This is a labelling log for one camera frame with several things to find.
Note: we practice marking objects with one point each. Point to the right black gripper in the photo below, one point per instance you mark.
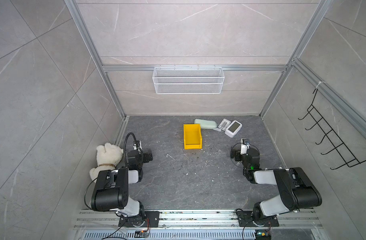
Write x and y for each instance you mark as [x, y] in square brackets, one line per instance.
[238, 155]

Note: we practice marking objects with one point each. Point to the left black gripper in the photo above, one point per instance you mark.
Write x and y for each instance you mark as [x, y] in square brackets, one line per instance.
[145, 156]

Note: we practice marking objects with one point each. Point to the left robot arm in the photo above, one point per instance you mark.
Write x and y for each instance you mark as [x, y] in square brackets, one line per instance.
[117, 168]

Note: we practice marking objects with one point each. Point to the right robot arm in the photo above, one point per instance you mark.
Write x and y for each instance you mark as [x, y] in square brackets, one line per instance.
[296, 191]

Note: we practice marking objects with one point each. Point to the yellow plastic bin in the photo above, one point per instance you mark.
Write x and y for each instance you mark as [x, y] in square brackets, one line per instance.
[192, 137]

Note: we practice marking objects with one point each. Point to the white teddy bear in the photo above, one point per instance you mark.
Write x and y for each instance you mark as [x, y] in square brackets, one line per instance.
[108, 157]

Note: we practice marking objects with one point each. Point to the white digital display device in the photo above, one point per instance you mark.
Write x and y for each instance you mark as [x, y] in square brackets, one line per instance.
[233, 129]

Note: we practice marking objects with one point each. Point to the small white open box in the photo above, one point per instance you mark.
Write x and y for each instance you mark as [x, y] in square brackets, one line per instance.
[224, 124]

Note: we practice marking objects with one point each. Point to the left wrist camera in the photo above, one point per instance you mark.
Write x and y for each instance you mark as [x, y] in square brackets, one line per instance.
[137, 146]

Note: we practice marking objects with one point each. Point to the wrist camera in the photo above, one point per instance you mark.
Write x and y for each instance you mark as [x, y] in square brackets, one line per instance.
[137, 146]
[245, 145]

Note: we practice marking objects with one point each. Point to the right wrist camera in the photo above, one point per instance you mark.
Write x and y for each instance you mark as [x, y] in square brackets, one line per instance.
[245, 145]

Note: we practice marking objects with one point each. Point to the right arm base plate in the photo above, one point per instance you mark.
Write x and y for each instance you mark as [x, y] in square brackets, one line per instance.
[249, 219]

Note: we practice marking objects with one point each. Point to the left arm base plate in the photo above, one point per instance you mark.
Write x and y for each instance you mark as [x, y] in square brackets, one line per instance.
[143, 220]

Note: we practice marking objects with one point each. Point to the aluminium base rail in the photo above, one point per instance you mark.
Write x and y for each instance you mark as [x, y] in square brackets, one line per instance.
[202, 219]

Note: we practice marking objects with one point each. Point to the white wire mesh basket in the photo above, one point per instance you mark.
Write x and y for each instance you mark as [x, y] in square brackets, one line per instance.
[188, 80]

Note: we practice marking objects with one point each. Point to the black wire hook rack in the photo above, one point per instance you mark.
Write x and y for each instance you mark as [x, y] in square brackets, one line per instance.
[330, 134]

